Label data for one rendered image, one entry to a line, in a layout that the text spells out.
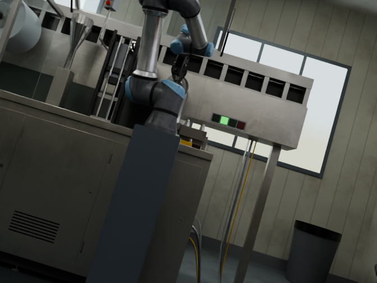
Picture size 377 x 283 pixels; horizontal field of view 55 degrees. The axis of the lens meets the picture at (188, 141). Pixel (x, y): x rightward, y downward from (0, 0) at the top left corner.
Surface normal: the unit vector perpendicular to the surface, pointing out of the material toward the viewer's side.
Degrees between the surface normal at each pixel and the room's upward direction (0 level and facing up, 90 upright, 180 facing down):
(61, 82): 90
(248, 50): 90
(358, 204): 90
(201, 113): 90
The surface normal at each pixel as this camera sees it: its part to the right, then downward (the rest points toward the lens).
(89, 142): 0.00, -0.08
